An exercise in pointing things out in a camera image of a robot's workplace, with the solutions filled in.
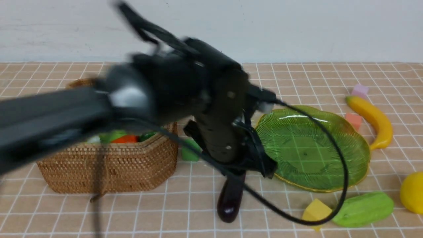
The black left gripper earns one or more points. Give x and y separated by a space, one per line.
216 91

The orange toy carrot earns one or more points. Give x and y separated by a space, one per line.
134 138

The purple toy eggplant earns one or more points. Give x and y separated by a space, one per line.
229 200

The yellow toy banana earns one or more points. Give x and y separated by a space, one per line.
375 117

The green toy cucumber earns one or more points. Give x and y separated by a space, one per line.
365 209

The yellow toy lemon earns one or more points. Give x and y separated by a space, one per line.
411 192

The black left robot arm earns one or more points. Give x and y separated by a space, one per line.
140 97

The green foam cube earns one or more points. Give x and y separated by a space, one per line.
187 154

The woven rattan basket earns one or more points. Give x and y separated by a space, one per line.
116 168

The green fabric basket liner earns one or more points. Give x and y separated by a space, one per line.
111 136

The woven rattan basket lid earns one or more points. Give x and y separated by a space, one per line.
83 82

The green glass leaf plate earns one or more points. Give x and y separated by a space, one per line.
304 155

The lilac foam cube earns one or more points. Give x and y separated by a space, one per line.
360 91

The pink foam cube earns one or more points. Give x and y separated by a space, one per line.
355 120

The yellow foam cube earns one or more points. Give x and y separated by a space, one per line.
316 210

